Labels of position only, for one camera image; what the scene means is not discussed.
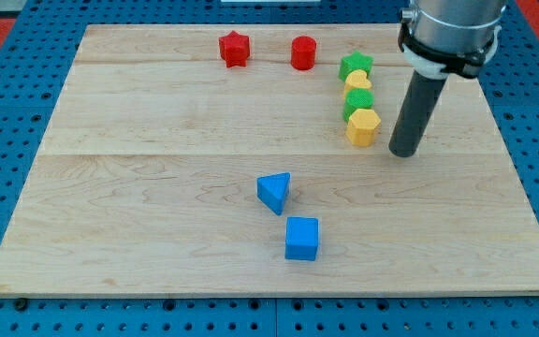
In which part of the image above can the green star block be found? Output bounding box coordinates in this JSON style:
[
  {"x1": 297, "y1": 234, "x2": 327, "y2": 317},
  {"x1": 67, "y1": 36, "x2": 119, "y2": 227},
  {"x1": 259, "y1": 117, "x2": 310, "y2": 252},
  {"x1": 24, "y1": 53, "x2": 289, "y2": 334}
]
[{"x1": 338, "y1": 51, "x2": 373, "y2": 81}]

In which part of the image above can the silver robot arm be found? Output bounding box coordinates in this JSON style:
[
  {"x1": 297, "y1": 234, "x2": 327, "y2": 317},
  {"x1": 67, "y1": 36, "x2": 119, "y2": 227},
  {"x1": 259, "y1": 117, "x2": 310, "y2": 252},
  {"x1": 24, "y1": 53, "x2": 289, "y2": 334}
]
[{"x1": 398, "y1": 0, "x2": 507, "y2": 81}]

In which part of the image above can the red cylinder block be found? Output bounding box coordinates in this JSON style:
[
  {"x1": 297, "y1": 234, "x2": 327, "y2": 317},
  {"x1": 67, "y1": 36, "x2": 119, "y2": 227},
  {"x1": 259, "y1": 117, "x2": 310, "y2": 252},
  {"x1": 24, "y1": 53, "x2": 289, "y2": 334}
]
[{"x1": 290, "y1": 36, "x2": 317, "y2": 70}]

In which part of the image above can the light wooden board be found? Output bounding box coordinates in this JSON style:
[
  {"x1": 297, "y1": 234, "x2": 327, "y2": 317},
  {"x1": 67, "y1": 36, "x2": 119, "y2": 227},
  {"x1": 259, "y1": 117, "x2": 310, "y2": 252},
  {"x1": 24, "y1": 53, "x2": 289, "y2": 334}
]
[{"x1": 0, "y1": 24, "x2": 539, "y2": 299}]

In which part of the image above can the yellow hexagon block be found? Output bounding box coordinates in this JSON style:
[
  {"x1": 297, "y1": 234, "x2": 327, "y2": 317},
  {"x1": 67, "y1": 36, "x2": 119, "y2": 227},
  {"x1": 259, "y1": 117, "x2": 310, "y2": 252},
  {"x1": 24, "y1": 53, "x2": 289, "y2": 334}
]
[{"x1": 345, "y1": 109, "x2": 381, "y2": 147}]

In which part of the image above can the blue cube block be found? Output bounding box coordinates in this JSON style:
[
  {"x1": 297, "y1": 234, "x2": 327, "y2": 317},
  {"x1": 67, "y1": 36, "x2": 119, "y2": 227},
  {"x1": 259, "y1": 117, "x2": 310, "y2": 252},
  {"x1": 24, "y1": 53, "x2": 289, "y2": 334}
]
[{"x1": 284, "y1": 216, "x2": 319, "y2": 261}]

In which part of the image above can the red star block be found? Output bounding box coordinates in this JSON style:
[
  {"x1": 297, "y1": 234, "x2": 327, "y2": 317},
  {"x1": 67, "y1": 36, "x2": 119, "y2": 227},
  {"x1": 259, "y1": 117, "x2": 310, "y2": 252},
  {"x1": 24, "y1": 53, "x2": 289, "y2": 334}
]
[{"x1": 218, "y1": 31, "x2": 251, "y2": 67}]

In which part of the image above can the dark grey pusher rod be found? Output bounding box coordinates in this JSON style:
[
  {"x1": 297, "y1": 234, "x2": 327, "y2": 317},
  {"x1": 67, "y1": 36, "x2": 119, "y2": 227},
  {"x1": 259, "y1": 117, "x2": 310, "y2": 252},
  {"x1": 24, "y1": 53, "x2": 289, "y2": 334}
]
[{"x1": 388, "y1": 71, "x2": 446, "y2": 157}]

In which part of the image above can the yellow heart block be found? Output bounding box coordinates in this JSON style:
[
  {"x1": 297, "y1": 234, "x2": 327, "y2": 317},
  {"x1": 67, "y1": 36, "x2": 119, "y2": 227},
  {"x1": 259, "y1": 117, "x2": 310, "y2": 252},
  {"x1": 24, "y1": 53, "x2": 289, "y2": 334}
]
[{"x1": 342, "y1": 69, "x2": 372, "y2": 99}]

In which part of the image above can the green cylinder block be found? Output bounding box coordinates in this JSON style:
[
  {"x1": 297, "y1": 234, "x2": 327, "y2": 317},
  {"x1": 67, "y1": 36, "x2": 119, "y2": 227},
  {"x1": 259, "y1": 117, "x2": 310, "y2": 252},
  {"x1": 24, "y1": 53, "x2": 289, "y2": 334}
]
[{"x1": 342, "y1": 89, "x2": 374, "y2": 122}]

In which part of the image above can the blue triangle block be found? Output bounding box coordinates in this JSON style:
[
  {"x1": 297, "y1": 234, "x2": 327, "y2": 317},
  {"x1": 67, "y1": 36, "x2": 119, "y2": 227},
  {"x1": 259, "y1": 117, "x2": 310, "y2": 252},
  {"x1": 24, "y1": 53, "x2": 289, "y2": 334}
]
[{"x1": 256, "y1": 172, "x2": 291, "y2": 215}]

